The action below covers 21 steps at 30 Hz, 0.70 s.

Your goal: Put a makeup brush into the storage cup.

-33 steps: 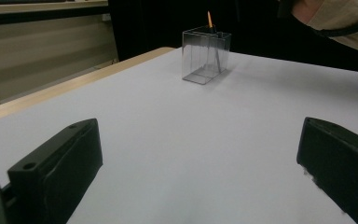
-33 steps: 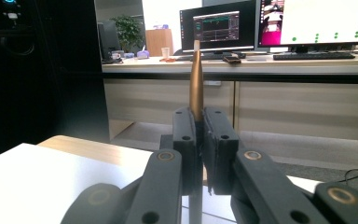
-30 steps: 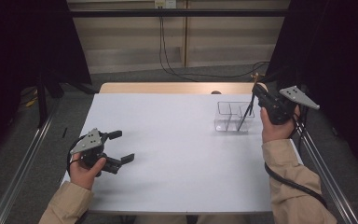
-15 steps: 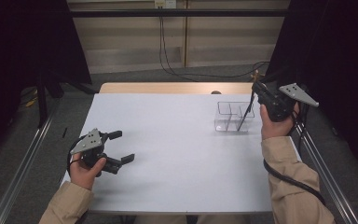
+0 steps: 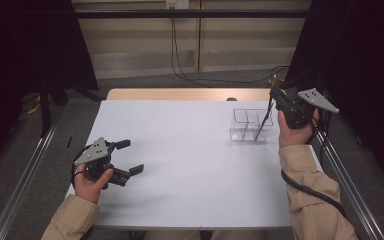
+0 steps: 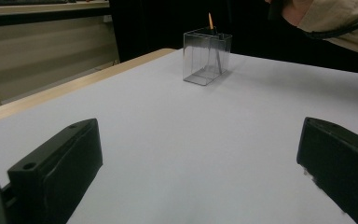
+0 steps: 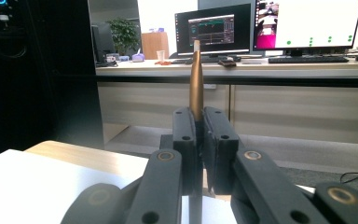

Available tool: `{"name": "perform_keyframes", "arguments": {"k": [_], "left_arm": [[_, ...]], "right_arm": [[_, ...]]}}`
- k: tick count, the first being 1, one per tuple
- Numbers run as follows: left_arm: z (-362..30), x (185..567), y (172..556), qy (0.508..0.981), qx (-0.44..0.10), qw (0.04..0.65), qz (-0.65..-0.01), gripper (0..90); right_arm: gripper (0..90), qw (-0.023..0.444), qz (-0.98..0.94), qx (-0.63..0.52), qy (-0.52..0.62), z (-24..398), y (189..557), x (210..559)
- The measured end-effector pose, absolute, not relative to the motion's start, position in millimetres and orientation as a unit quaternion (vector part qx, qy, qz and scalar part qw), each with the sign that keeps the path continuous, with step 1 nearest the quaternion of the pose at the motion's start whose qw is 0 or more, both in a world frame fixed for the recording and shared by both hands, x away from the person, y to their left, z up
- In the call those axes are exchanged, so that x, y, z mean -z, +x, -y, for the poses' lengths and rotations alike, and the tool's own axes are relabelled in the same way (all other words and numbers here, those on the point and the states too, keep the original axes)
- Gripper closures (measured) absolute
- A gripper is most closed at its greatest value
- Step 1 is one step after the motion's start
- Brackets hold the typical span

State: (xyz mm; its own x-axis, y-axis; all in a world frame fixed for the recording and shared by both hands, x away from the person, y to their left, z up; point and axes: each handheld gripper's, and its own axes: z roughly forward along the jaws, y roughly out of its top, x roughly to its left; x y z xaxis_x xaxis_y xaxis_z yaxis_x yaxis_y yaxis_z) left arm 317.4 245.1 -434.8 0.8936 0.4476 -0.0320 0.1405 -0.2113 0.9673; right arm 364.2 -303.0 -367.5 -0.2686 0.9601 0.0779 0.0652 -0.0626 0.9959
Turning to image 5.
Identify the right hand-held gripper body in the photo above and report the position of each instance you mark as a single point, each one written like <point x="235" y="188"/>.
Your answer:
<point x="296" y="111"/>

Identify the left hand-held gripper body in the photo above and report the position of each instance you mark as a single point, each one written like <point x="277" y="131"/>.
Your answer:
<point x="95" y="153"/>

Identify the person's right hand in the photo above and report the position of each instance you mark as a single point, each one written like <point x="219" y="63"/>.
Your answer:
<point x="295" y="136"/>

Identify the white wall outlet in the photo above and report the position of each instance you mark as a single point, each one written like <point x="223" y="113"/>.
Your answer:
<point x="177" y="4"/>

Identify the black horizontal bar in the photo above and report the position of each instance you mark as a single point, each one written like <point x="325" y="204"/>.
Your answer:
<point x="213" y="14"/>

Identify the clear plastic divided container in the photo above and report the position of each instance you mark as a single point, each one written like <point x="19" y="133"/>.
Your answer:
<point x="238" y="133"/>

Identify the black metal stand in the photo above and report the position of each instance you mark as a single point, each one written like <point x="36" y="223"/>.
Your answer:
<point x="45" y="110"/>

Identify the wooden table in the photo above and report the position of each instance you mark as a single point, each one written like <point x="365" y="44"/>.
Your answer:
<point x="180" y="94"/>

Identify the yellow floor object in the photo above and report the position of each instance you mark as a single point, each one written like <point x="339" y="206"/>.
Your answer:
<point x="33" y="109"/>

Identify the black curtain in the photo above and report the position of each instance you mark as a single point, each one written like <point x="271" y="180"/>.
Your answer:
<point x="30" y="50"/>
<point x="363" y="50"/>

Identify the person's left hand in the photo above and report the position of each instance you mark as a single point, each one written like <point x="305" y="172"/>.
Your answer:
<point x="90" y="188"/>

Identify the small black floor object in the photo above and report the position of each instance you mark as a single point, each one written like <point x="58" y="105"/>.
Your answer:
<point x="69" y="141"/>

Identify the metal floor rail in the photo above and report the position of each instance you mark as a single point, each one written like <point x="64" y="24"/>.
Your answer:
<point x="23" y="186"/>
<point x="356" y="200"/>

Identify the white table sheet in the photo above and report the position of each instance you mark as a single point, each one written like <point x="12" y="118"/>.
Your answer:
<point x="193" y="186"/>

